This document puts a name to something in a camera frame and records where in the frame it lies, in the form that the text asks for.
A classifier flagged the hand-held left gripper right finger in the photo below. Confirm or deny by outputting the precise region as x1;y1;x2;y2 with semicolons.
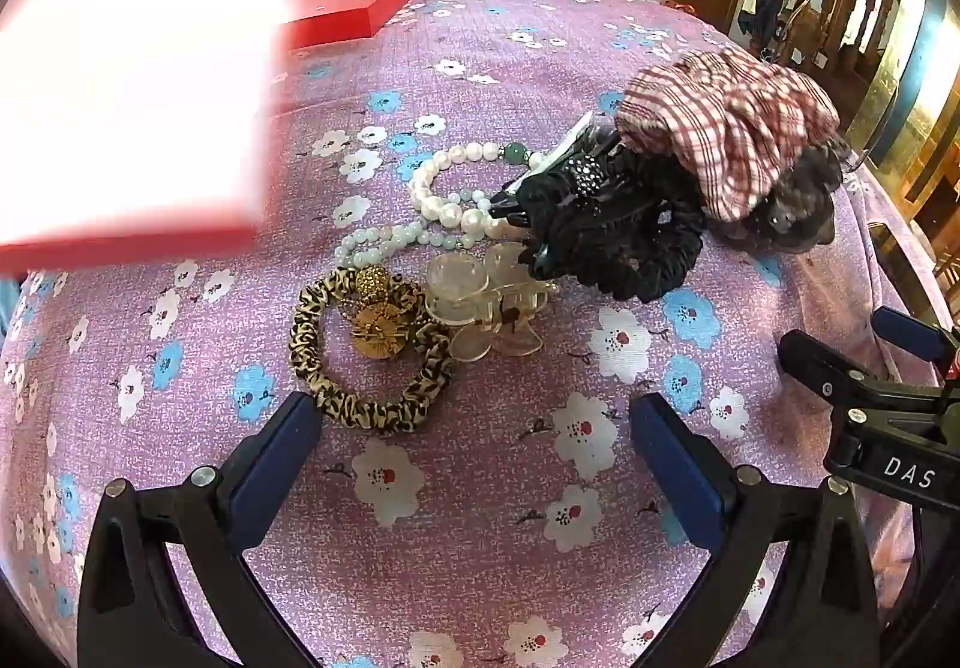
631;392;882;668

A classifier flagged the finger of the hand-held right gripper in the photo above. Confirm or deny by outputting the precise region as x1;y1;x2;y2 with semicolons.
872;306;960;363
778;329;960;414

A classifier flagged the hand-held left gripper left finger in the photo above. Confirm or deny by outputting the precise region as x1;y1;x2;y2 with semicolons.
79;390;325;668

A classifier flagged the leopard print scrunchie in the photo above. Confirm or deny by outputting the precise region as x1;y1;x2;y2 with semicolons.
290;267;455;433

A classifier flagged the black scrunchie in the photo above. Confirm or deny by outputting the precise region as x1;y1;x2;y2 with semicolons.
525;147;707;303

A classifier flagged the red plaid scrunchie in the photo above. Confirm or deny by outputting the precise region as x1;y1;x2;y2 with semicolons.
615;49;841;223

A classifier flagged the large white pearl bracelet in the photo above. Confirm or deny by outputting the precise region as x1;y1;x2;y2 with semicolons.
409;142;548;240

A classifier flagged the red box with white inside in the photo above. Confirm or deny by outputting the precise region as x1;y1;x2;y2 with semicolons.
0;0;325;279

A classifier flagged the purple floral tablecloth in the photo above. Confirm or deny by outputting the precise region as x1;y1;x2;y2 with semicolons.
0;0;938;668

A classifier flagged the clear hair claw clip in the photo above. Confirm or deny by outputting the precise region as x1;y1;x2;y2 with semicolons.
426;240;560;365

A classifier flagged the wooden stair railing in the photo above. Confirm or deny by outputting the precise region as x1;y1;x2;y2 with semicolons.
750;0;901;92

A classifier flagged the dark hanging jacket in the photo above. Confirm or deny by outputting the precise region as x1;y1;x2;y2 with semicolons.
737;0;790;50

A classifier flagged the red box lid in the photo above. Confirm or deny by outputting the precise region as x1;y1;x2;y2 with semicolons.
287;0;418;52

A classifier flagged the gold ball hair tie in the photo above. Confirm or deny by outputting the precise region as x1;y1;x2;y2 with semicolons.
341;265;413;362

